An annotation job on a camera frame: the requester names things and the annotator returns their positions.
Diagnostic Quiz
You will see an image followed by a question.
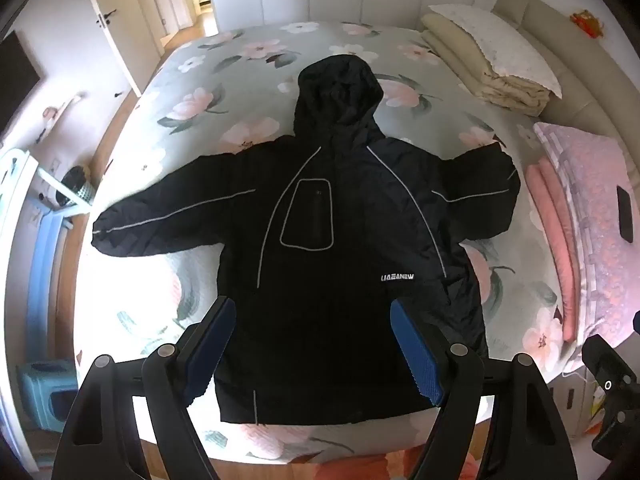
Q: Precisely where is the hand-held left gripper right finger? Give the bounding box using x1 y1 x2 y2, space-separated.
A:
389 297 581 480

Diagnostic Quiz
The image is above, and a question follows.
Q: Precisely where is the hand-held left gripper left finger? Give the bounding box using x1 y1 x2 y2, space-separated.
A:
50 296 238 480

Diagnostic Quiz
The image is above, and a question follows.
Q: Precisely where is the black hooded jacket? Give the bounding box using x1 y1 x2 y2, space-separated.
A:
91 54 522 426

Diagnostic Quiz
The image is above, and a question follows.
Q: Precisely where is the black phone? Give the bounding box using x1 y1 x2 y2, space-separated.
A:
616 186 636 243

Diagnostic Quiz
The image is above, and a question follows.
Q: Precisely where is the light blue plastic stool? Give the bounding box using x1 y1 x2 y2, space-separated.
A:
17 357 80 433

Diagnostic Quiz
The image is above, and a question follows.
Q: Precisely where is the light blue bench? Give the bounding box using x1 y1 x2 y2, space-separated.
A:
25 199 76 356

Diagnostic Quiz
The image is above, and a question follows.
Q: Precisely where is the bed with floral bedspread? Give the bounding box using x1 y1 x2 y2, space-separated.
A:
70 21 581 480

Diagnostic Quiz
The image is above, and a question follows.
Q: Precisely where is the white side table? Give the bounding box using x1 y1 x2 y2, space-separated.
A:
0 147 93 221

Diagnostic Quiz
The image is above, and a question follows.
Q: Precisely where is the folded beige quilt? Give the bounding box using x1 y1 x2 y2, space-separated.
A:
420 12 551 118

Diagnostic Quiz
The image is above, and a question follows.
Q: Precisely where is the beige padded headboard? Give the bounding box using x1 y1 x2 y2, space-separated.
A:
492 0 640 181

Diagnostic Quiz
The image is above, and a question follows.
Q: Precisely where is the white floral pillow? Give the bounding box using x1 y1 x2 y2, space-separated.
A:
429 3 563 100

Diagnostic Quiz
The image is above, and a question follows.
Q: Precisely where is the black television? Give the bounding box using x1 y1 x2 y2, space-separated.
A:
0 30 42 133

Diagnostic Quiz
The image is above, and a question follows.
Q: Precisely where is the white door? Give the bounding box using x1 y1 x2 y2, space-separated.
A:
80 0 166 97

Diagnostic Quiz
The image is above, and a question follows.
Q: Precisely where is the pink wall ornament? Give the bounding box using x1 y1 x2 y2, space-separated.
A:
42 94 86 123

